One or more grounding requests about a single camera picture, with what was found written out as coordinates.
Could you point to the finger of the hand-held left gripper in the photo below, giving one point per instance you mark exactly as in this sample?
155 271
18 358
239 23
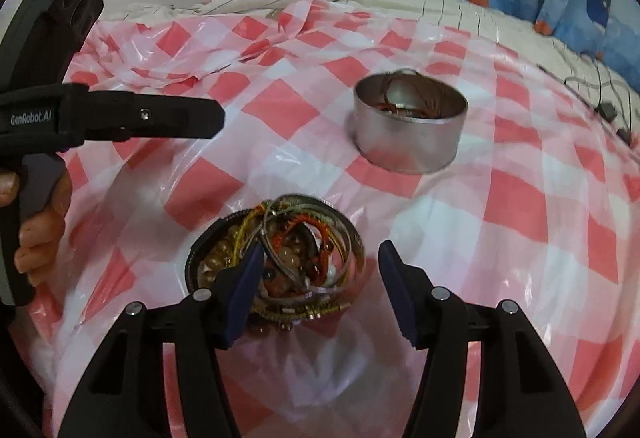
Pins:
165 116

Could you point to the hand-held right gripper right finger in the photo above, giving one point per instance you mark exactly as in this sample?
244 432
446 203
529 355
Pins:
396 290

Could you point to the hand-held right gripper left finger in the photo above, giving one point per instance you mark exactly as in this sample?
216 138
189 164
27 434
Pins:
247 290

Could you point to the dark round tin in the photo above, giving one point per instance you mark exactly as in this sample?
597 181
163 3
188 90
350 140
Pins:
196 253

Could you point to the silver round tin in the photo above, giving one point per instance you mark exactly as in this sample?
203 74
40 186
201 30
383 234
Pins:
405 143

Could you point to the person's left hand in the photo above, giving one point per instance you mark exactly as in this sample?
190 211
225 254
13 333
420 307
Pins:
42 238

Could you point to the red checkered plastic tablecloth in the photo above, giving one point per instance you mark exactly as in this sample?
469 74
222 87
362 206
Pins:
500 203

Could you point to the cream grid pattern bedsheet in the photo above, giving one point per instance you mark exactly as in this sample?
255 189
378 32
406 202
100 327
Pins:
450 3

